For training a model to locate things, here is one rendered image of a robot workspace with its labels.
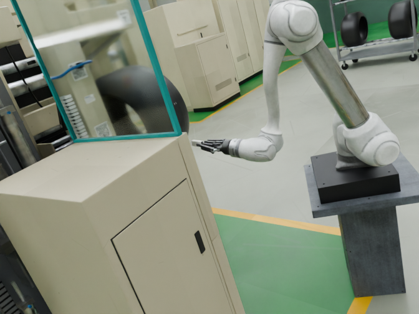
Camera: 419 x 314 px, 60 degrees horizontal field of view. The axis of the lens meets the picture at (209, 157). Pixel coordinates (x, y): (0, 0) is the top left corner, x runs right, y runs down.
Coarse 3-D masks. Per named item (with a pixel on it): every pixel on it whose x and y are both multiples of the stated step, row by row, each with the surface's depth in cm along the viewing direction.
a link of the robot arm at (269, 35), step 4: (276, 0) 140; (280, 0) 139; (284, 0) 138; (288, 0) 138; (272, 4) 142; (276, 4) 139; (272, 8) 139; (268, 12) 145; (268, 16) 142; (268, 20) 140; (268, 24) 140; (268, 28) 142; (268, 32) 144; (272, 32) 140; (264, 36) 148; (268, 36) 145; (272, 36) 144; (276, 36) 141; (268, 40) 145; (272, 40) 144; (276, 40) 144; (280, 40) 144
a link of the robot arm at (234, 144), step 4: (232, 140) 169; (236, 140) 167; (240, 140) 166; (232, 144) 167; (236, 144) 166; (232, 148) 166; (236, 148) 165; (232, 152) 167; (236, 152) 165; (232, 156) 170; (236, 156) 168
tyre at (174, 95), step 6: (168, 84) 183; (168, 90) 181; (174, 90) 184; (174, 96) 182; (180, 96) 187; (180, 102) 185; (174, 108) 180; (180, 108) 184; (186, 108) 190; (180, 114) 184; (186, 114) 189; (180, 120) 184; (186, 120) 189; (180, 126) 185; (186, 126) 191; (186, 132) 193
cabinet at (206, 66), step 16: (224, 32) 679; (176, 48) 652; (192, 48) 629; (208, 48) 646; (224, 48) 679; (192, 64) 646; (208, 64) 647; (224, 64) 681; (192, 80) 664; (208, 80) 649; (224, 80) 682; (192, 96) 682; (208, 96) 656; (224, 96) 683
